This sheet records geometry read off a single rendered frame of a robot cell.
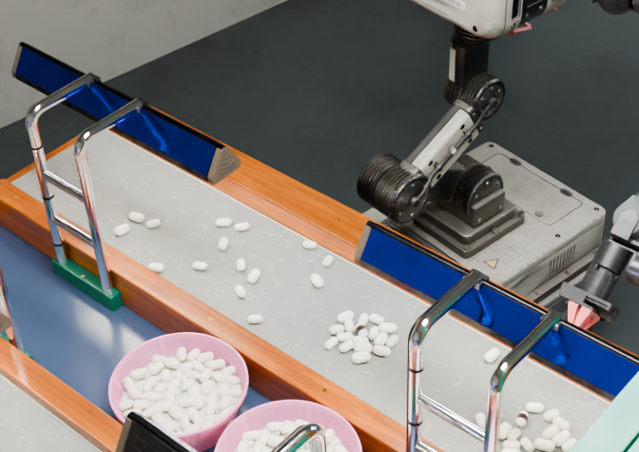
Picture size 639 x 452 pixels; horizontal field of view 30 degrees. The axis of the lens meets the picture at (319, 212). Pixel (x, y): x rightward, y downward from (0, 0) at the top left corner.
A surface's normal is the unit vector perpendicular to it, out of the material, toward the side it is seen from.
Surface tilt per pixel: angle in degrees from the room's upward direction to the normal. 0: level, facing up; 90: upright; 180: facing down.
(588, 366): 58
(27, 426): 0
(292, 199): 0
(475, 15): 90
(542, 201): 0
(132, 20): 90
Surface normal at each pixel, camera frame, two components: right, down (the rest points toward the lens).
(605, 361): -0.58, 0.01
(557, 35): -0.04, -0.77
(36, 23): 0.64, 0.47
